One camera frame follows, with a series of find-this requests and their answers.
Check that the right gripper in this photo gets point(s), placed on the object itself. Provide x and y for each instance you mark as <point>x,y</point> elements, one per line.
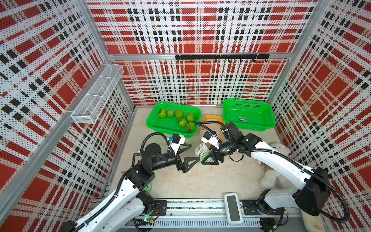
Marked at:
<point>214,154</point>

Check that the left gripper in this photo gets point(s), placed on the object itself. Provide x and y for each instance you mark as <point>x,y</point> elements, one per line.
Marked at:
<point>183,166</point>

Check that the green custard apple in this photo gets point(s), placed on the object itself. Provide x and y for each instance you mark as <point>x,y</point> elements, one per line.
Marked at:
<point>190,127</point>
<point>203,153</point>

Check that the white foam net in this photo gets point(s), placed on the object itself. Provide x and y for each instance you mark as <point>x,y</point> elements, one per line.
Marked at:
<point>200,146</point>

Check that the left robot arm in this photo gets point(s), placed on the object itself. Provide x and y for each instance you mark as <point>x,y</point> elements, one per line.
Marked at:
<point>129,199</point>

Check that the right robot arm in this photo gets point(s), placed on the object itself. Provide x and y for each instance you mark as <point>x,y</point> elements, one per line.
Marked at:
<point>311,186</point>

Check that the custard apple in basket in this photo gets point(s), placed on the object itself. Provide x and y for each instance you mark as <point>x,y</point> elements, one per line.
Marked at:
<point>190,117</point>
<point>162,113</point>
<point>182,122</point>
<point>179,114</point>

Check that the green basket with apples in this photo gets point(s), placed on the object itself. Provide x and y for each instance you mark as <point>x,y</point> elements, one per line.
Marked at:
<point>168,125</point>

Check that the yellow tray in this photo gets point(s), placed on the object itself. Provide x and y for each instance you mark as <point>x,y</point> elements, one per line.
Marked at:
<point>213,118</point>

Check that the empty green basket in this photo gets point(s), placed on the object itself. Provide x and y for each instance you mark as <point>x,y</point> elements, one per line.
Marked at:
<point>248,114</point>

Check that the white timer device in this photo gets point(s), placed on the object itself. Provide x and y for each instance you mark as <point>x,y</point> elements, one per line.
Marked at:
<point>233,209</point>

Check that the black hook rail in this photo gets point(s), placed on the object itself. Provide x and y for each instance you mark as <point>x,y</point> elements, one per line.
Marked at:
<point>215,57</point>

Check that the clear wall shelf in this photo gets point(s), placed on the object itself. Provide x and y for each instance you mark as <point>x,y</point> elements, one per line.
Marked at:
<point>93,103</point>

